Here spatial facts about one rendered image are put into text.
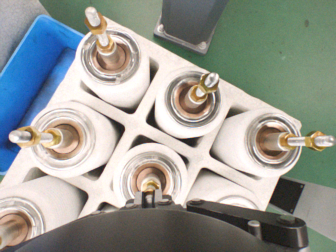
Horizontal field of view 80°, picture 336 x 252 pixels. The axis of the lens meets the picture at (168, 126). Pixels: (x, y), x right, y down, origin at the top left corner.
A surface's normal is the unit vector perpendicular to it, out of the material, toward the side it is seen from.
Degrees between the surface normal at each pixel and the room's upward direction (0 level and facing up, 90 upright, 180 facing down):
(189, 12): 90
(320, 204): 90
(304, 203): 90
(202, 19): 90
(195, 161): 0
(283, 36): 0
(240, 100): 0
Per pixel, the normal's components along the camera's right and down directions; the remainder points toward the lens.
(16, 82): 0.89, 0.46
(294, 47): 0.08, -0.08
